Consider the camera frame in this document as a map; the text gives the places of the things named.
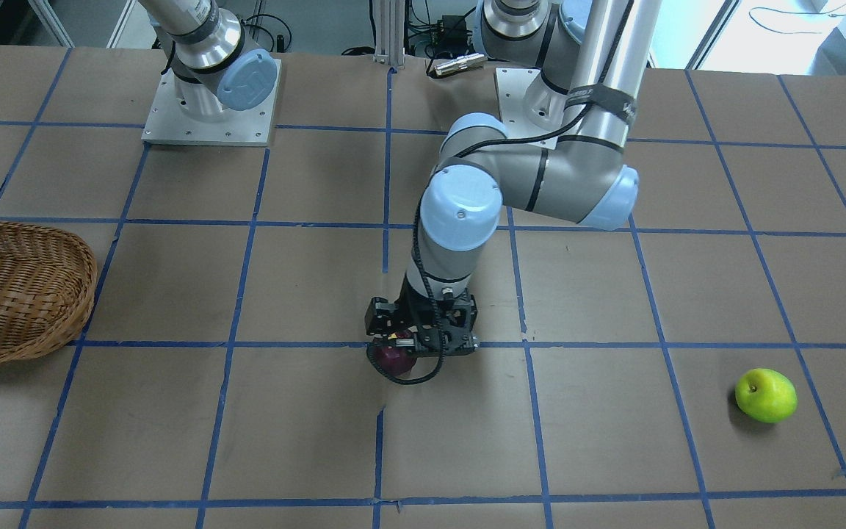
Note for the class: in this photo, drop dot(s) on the aluminium frame post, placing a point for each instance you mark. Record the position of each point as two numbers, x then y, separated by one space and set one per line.
389 28

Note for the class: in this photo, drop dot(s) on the green apple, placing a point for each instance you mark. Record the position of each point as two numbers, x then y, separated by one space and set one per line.
766 395

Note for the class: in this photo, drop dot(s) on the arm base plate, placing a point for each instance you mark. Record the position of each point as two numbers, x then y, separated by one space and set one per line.
187 114
528 107

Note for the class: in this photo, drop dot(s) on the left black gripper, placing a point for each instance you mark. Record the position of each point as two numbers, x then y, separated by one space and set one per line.
380 317

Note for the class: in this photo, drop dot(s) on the dark red apple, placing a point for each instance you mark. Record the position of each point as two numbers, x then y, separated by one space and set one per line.
395 360

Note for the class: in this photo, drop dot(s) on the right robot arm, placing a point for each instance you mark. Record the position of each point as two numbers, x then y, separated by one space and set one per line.
212 47

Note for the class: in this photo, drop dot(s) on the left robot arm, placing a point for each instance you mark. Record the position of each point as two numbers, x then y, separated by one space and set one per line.
590 57

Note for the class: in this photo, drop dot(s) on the wicker basket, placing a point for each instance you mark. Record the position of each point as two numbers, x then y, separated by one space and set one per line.
48 280

